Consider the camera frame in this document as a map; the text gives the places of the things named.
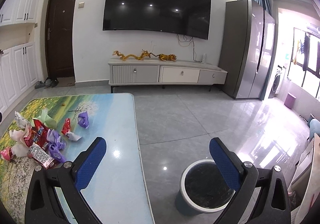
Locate large red snack bag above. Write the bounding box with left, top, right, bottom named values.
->
left=25, top=119, right=52, bottom=147

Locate white washing machine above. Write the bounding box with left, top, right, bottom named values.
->
left=267, top=69, right=284, bottom=98

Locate hanging yellow garment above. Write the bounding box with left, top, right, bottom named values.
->
left=294, top=40, right=301, bottom=65

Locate light green plastic bag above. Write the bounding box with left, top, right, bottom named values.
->
left=32, top=109, right=55, bottom=127

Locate grey round trash bin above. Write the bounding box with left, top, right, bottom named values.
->
left=175, top=159, right=237, bottom=214

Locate grey double-door refrigerator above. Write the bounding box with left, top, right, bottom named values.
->
left=219, top=0, right=275, bottom=100

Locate white ribbed panel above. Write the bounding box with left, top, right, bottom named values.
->
left=291, top=138, right=316, bottom=191

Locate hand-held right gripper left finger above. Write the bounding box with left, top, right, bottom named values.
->
left=24, top=136, right=107, bottom=224

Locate hanging blue garment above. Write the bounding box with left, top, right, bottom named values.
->
left=301, top=33, right=312, bottom=72

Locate golden dragon figurine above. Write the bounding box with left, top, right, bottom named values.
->
left=112, top=49, right=153, bottom=62

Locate purple stool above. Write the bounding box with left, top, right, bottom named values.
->
left=286, top=92, right=296, bottom=110

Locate white television cabinet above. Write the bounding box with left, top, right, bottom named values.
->
left=108, top=57, right=228, bottom=93

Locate silver printed wrapper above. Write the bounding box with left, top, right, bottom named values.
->
left=29, top=144, right=50, bottom=164

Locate white hallway cabinet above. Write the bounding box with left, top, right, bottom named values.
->
left=0, top=0, right=46, bottom=114

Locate purple plastic wrapper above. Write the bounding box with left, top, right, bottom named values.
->
left=50, top=148, right=64, bottom=163
left=47, top=128, right=66, bottom=151

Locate white paper scrap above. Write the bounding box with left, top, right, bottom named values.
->
left=67, top=132, right=82, bottom=142

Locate dark brown door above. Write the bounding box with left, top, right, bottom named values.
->
left=47, top=0, right=79, bottom=79

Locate blue cushion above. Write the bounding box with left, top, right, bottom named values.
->
left=309, top=118, right=320, bottom=140

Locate small red wrapper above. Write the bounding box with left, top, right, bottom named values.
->
left=62, top=118, right=72, bottom=137

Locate hanging television cable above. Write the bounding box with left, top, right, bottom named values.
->
left=177, top=34, right=197, bottom=61

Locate crumpled purple wrapper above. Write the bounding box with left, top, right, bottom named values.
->
left=78, top=111, right=90, bottom=129

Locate blue curtain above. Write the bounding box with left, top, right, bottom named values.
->
left=253, top=0, right=273, bottom=14

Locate brown door mat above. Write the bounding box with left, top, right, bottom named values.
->
left=57, top=76, right=76, bottom=86

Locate golden tiger figurine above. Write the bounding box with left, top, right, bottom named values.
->
left=158, top=53, right=177, bottom=62

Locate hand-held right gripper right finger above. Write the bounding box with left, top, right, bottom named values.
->
left=209, top=137, right=292, bottom=224

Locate black wall television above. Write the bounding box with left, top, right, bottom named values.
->
left=102, top=0, right=212, bottom=40

